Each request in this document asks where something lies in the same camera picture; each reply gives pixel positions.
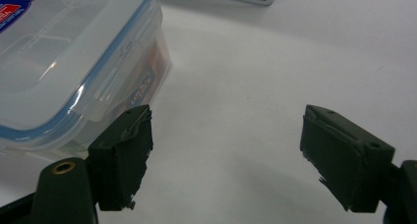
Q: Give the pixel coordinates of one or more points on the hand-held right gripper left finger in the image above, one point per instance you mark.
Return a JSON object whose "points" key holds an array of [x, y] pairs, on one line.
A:
{"points": [[121, 161]]}

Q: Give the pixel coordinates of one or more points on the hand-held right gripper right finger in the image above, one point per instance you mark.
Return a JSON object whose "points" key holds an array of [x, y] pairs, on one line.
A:
{"points": [[347, 165]]}

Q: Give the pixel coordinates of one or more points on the clear plastic food container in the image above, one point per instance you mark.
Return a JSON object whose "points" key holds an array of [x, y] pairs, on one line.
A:
{"points": [[65, 60]]}

